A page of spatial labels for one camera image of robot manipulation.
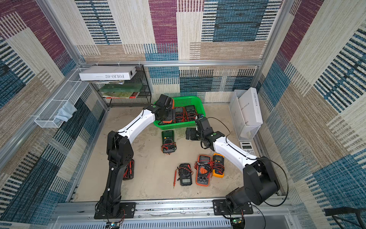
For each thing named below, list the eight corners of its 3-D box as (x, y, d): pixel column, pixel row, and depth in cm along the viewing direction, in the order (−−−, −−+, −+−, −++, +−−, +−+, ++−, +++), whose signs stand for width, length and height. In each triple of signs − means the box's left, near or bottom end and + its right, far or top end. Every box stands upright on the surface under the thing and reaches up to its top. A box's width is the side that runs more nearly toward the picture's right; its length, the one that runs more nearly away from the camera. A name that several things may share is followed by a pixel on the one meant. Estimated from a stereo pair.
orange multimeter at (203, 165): (195, 186, 82) (195, 183, 78) (194, 158, 93) (194, 154, 89) (213, 186, 82) (214, 183, 78) (210, 158, 93) (211, 154, 89)
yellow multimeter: (211, 177, 86) (213, 174, 82) (212, 156, 94) (213, 152, 90) (223, 178, 85) (225, 176, 81) (222, 157, 94) (224, 154, 90)
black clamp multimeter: (178, 186, 82) (178, 183, 79) (179, 166, 89) (179, 163, 86) (192, 185, 82) (192, 183, 79) (191, 166, 89) (191, 163, 86)
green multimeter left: (160, 154, 95) (159, 152, 92) (162, 132, 106) (162, 130, 103) (176, 154, 95) (175, 151, 92) (177, 132, 105) (176, 129, 103)
